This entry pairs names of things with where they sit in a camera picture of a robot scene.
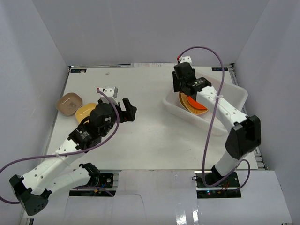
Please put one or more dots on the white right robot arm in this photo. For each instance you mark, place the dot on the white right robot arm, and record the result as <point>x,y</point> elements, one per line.
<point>244,131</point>

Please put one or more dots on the dark left corner label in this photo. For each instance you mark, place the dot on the dark left corner label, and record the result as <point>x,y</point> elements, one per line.
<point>78,70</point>

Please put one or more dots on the dark corner label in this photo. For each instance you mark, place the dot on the dark corner label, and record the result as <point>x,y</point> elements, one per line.
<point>78,70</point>
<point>219,69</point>

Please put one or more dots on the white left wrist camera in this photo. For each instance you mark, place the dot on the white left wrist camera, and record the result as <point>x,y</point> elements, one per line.
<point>108,94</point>

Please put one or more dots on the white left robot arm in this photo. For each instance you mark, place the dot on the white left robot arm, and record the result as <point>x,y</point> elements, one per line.
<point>34,188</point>

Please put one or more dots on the red round plate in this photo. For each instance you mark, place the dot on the red round plate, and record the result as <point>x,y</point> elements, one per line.
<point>195,104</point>

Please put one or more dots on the brown square plate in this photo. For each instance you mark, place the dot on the brown square plate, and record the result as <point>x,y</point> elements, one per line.
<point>69,104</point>

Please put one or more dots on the yellow square plate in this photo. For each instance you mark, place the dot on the yellow square plate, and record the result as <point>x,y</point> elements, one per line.
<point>84,111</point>

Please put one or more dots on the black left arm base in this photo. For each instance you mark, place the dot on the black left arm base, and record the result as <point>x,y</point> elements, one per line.
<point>104,188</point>

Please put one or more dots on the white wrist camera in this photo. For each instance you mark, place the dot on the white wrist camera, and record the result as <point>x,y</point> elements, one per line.
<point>108,94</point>
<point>184,59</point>

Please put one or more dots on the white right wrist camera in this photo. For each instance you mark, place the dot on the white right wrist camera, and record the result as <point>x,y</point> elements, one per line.
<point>184,59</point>

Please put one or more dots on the dark right corner label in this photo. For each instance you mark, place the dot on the dark right corner label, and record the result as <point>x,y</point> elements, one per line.
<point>219,69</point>

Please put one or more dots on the orange woven fan-shaped plate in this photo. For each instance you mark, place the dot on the orange woven fan-shaped plate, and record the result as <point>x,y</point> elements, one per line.
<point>184,103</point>

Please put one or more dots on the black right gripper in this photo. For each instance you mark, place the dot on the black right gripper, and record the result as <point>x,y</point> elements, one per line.
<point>176,86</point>

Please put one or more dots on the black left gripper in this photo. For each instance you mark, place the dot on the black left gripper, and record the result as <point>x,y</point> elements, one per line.
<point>122,112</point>

